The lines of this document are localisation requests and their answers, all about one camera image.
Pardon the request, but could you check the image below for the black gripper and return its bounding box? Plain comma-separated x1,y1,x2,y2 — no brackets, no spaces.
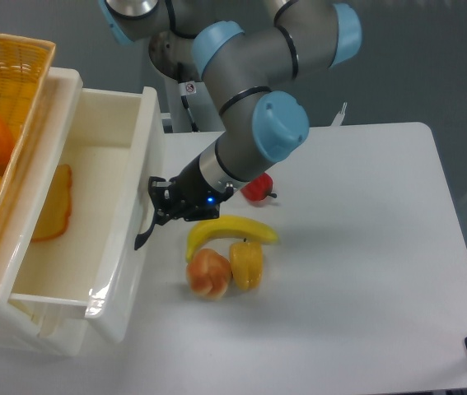
147,156,233,226

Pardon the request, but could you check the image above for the white top drawer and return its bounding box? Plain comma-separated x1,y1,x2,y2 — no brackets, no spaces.
10,87,164,356

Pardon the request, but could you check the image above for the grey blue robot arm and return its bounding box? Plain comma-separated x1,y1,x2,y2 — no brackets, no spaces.
100,1,362,225

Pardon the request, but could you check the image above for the white drawer cabinet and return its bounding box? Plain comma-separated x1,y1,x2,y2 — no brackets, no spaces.
0,67,86,356

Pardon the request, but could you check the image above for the yellow toy banana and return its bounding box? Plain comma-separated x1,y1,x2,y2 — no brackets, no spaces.
184,215,280,263

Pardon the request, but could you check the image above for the knotted bread roll toy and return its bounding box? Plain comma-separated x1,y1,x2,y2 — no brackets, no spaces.
186,249,232,300

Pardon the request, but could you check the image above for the red toy bell pepper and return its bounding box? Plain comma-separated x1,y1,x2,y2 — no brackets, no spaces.
241,173,277,202

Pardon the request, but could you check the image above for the yellow toy bell pepper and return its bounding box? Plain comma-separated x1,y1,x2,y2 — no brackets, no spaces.
229,241,264,290

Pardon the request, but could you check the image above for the orange toast slice toy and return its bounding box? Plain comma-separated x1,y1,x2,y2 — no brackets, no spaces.
31,164,72,242

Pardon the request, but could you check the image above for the black upper drawer handle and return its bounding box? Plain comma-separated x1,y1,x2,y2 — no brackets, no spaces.
133,201,156,251

